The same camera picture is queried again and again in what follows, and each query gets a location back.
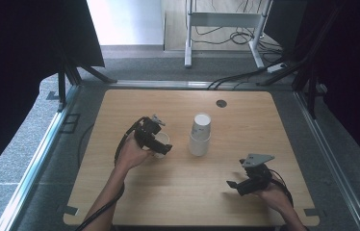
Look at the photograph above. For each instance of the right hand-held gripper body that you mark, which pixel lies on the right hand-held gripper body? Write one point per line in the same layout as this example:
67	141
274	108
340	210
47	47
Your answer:
258	176

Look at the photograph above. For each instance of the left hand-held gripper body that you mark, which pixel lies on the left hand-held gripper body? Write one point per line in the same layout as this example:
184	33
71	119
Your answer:
146	131

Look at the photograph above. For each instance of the white paper cup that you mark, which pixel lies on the white paper cup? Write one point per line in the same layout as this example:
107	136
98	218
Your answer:
197	147
201	125
163	138

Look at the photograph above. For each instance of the person's right hand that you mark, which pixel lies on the person's right hand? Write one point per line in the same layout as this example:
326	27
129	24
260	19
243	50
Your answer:
274	195

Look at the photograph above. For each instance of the person's left hand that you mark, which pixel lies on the person's left hand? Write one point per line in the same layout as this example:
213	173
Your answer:
131	154

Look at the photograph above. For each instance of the black tripod stand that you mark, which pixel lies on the black tripod stand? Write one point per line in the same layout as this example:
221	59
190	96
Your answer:
62	86

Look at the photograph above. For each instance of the black metal stand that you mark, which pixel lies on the black metal stand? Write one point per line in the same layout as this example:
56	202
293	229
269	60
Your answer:
312	93

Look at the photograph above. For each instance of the white power strip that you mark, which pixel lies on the white power strip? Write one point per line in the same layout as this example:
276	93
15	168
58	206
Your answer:
276	67

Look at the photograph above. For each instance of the aluminium floor rail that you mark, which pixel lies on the aluminium floor rail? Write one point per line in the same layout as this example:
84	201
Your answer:
329	154
37	154
162	84

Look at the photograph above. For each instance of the white metal desk frame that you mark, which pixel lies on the white metal desk frame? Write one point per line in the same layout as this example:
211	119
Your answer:
219	19

